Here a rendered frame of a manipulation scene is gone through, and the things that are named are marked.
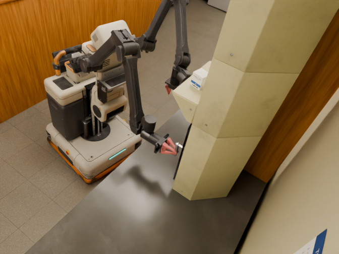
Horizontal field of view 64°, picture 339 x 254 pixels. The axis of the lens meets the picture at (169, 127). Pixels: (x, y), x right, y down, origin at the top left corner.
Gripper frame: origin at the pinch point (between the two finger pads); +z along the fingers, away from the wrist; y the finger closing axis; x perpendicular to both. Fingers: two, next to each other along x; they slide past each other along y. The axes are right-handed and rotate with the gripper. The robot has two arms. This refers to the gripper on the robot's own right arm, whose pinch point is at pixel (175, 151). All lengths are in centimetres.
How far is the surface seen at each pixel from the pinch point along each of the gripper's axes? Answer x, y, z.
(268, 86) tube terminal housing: -51, 2, 24
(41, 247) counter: 20, -63, -22
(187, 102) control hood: -35.3, -5.3, 1.8
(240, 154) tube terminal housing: -14.6, 5.0, 26.7
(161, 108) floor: 114, 138, -87
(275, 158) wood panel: 2, 32, 41
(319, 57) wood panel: -54, 32, 34
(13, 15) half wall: 13, 45, -190
